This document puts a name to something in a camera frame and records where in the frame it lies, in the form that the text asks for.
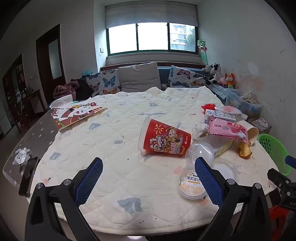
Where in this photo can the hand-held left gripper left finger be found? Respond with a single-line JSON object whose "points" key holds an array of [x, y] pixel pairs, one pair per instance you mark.
{"points": [[89, 183]]}

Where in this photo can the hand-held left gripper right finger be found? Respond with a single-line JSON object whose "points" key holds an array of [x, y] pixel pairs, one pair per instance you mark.
{"points": [[208, 183]]}

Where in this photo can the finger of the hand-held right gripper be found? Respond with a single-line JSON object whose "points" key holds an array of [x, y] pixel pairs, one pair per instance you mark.
{"points": [[291, 160], [277, 176]]}

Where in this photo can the green plastic basket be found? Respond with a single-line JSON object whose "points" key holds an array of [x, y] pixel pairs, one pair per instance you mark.
{"points": [[275, 150]]}

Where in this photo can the clear plastic bottle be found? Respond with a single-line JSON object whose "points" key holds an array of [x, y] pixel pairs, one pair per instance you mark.
{"points": [[202, 151]]}

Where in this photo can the white paper cup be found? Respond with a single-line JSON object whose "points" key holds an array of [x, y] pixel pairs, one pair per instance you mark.
{"points": [[252, 133]]}

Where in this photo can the red cartoon paper cup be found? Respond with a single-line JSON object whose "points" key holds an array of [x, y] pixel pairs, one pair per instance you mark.
{"points": [[165, 138]]}

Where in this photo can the round labelled plastic container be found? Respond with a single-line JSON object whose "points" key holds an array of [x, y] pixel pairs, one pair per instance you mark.
{"points": [[190, 183]]}

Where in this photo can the clear round plastic lid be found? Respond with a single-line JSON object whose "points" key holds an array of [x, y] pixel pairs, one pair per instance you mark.
{"points": [[225, 170]]}

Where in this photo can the red plastic stool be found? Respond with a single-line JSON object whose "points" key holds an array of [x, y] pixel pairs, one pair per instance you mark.
{"points": [[281, 217]]}

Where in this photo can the bread piece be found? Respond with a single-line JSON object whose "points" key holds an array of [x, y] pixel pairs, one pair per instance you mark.
{"points": [[245, 151]]}

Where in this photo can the cardboard box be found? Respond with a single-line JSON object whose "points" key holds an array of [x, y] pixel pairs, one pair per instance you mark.
{"points": [[260, 125]]}

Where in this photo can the crumpled clear plastic wrapper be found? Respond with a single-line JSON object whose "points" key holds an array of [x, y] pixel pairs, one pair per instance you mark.
{"points": [[200, 131]]}

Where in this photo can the pink wet wipes packet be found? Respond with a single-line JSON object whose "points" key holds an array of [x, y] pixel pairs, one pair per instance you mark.
{"points": [[227, 129]]}

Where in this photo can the black smartphone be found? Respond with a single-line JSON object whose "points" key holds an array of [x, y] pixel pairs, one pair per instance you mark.
{"points": [[29, 176]]}

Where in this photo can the white quilted blanket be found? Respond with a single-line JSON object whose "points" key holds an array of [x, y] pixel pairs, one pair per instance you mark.
{"points": [[129, 129]]}

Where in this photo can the white milk carton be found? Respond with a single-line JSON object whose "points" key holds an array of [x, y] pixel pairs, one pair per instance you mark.
{"points": [[219, 115]]}

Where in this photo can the crumpled white tissue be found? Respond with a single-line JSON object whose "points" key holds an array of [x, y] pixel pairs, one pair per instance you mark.
{"points": [[21, 156]]}

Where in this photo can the clear plastic storage bin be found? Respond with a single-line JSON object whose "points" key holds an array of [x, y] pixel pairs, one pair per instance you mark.
{"points": [[242, 104]]}

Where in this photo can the grey star-print tablecloth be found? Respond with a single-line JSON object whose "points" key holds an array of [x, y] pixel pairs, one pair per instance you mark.
{"points": [[30, 136]]}

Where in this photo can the red ribbon bow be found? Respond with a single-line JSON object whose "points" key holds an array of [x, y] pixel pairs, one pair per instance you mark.
{"points": [[208, 107]]}

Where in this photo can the patterned cloth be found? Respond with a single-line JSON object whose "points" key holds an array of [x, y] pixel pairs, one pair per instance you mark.
{"points": [[248, 96]]}

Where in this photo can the black clothing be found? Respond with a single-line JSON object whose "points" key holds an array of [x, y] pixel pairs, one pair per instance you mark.
{"points": [[82, 89]]}

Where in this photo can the pink clothing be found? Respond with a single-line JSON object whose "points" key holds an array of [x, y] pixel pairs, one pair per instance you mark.
{"points": [[63, 90]]}

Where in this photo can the wooden chair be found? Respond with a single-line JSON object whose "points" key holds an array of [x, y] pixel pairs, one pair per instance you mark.
{"points": [[34, 102]]}

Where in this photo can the orange fox plush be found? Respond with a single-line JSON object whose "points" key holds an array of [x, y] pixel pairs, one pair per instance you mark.
{"points": [[230, 80]]}

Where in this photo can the butterfly print pillow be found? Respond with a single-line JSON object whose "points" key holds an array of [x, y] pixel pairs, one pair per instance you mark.
{"points": [[185, 76], [105, 83]]}

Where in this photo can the pink plush toy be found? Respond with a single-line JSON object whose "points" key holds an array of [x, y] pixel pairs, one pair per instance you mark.
{"points": [[222, 81]]}

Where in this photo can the black and white cow plush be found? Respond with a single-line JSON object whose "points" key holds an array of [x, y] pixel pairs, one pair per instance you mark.
{"points": [[214, 73]]}

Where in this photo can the blue sofa bed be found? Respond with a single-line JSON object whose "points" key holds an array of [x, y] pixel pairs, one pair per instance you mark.
{"points": [[165, 74]]}

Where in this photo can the grey pillow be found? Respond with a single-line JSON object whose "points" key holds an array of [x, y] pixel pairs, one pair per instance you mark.
{"points": [[140, 77]]}

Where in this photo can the dark wooden cabinet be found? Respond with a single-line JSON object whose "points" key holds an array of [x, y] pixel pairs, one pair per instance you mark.
{"points": [[13, 92]]}

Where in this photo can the dark wooden door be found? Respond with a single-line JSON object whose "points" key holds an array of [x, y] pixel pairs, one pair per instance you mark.
{"points": [[49, 62]]}

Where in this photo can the green pinwheel toy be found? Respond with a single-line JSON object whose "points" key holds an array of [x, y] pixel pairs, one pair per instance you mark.
{"points": [[202, 47]]}

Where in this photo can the window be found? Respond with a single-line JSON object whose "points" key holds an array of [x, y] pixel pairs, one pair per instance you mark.
{"points": [[151, 37]]}

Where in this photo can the white roller blind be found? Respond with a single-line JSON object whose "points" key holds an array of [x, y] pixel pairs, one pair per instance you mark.
{"points": [[151, 15]]}

